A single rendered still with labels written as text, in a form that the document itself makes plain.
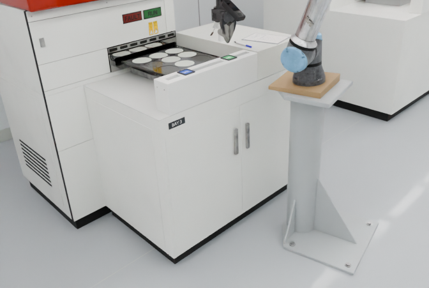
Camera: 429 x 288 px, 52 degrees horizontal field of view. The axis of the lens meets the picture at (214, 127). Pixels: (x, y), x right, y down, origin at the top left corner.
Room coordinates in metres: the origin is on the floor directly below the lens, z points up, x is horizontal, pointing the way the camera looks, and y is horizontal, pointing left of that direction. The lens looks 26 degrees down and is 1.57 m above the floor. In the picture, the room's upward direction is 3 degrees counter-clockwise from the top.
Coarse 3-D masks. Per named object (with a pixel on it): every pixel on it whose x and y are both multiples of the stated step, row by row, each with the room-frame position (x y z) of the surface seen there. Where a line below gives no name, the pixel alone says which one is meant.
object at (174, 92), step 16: (208, 64) 1.90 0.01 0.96; (224, 64) 1.88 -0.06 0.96; (240, 64) 1.95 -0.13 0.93; (256, 64) 2.02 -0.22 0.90; (160, 80) 1.70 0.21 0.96; (176, 80) 1.69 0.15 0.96; (192, 80) 1.75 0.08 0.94; (208, 80) 1.81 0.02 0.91; (224, 80) 1.88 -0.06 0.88; (240, 80) 1.95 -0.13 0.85; (256, 80) 2.02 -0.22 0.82; (160, 96) 1.70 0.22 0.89; (176, 96) 1.69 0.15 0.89; (192, 96) 1.74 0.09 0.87; (208, 96) 1.81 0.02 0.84; (176, 112) 1.68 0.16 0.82
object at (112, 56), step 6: (174, 36) 2.48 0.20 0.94; (156, 42) 2.38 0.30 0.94; (162, 42) 2.41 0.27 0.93; (168, 42) 2.44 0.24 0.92; (174, 42) 2.49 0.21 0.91; (132, 48) 2.28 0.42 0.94; (138, 48) 2.30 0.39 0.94; (144, 48) 2.33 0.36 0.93; (150, 48) 2.35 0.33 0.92; (108, 54) 2.19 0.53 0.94; (114, 54) 2.20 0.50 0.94; (120, 54) 2.22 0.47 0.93; (126, 54) 2.25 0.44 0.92; (114, 60) 2.20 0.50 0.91; (114, 66) 2.19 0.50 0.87; (120, 66) 2.22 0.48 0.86; (126, 66) 2.24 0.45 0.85
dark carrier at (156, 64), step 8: (176, 48) 2.39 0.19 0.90; (144, 56) 2.26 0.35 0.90; (168, 56) 2.24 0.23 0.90; (176, 56) 2.24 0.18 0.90; (192, 56) 2.22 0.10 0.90; (200, 56) 2.22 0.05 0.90; (208, 56) 2.21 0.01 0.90; (136, 64) 2.12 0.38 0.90; (144, 64) 2.12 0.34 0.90; (152, 64) 2.11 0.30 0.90; (160, 64) 2.11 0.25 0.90; (168, 64) 2.10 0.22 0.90; (192, 64) 2.08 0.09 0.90; (160, 72) 1.99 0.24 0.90; (168, 72) 1.98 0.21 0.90
